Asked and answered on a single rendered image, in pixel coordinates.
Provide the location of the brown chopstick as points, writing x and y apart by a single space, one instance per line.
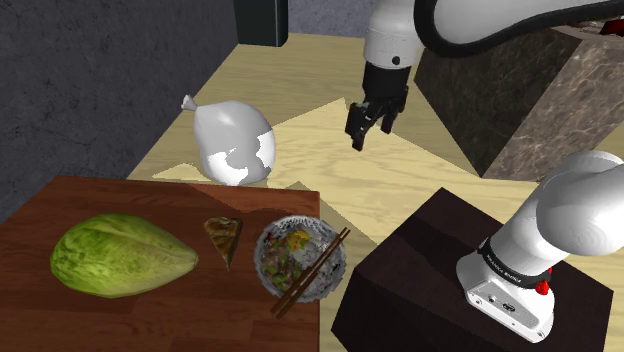
312 265
317 271

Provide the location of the black cabinet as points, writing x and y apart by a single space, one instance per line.
258 22

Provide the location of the brown wooden table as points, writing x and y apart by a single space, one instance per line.
146 322

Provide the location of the patterned bowl of food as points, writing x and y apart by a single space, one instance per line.
278 263

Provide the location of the brown marble block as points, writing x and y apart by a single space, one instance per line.
526 107

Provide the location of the white tied plastic bag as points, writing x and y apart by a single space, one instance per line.
229 141

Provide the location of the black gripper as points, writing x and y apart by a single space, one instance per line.
385 83

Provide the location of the brown pie slice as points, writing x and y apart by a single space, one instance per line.
225 236

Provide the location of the dark robot stand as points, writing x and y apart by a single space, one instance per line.
414 282

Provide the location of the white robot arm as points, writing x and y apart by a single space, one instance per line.
575 209

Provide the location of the green cabbage head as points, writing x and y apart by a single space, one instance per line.
117 256

